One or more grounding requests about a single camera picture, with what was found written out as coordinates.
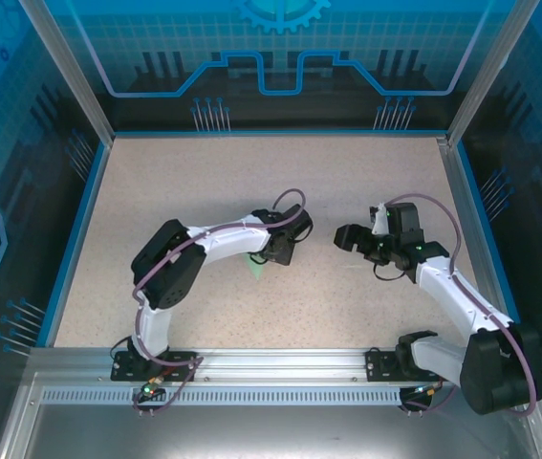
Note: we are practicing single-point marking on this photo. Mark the light green square paper sheet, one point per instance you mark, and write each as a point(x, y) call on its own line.
point(254, 270)

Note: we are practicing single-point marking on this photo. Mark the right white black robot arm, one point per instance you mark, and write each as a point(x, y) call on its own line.
point(447, 296)

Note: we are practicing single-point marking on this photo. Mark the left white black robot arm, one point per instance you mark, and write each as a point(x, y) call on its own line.
point(151, 330)

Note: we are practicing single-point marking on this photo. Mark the right blue table edge strip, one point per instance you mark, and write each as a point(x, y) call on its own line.
point(490, 239)

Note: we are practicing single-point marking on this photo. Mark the long blue table edge strip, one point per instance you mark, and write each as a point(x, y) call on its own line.
point(275, 132)

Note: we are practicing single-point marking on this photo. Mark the grey metal shelf panel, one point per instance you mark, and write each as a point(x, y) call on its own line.
point(270, 435)

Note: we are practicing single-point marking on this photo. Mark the left blue table edge strip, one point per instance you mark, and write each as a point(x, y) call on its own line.
point(77, 239)

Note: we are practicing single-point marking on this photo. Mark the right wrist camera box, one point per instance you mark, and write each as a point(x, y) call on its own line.
point(380, 217)

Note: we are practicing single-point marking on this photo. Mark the aluminium side rail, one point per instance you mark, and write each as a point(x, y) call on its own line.
point(466, 225)

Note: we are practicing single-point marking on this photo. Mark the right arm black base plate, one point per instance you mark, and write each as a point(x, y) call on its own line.
point(380, 365)

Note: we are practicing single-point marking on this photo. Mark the long aluminium mounting rail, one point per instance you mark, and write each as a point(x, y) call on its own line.
point(280, 363)

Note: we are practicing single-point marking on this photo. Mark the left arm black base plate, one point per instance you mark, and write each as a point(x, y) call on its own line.
point(179, 368)

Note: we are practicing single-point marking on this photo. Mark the right aluminium corner post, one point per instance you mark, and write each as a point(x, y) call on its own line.
point(488, 72)

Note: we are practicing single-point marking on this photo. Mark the aluminium corner post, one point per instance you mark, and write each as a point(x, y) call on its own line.
point(488, 72)
point(77, 81)

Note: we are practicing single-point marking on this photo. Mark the left aluminium corner post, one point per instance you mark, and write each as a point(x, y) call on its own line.
point(77, 81)

